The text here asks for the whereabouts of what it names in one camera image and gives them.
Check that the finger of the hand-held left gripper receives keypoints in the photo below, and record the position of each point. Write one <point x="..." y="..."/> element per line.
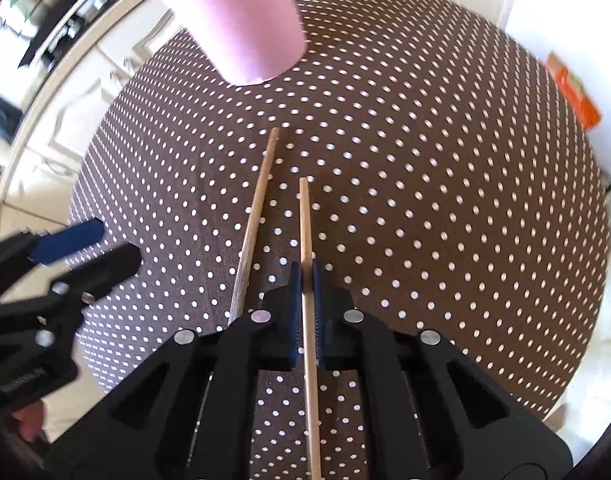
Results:
<point x="70" y="240"/>
<point x="115" y="265"/>

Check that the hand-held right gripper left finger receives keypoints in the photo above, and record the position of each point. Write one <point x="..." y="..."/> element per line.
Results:
<point x="295" y="310"/>

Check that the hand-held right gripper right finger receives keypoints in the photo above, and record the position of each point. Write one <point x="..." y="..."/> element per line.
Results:
<point x="321" y="310"/>

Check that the light wooden chopstick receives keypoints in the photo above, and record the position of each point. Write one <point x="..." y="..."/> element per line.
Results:
<point x="305" y="220"/>
<point x="258" y="200"/>

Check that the pink cup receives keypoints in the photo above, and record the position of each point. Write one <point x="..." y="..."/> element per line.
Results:
<point x="235" y="25"/>

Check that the person's left hand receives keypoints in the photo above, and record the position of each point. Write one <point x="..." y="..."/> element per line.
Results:
<point x="30" y="422"/>

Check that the brown polka dot tablecloth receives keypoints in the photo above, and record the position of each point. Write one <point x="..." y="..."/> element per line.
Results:
<point x="410" y="185"/>

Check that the orange rice bag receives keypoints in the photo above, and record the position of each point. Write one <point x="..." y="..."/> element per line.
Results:
<point x="575" y="95"/>

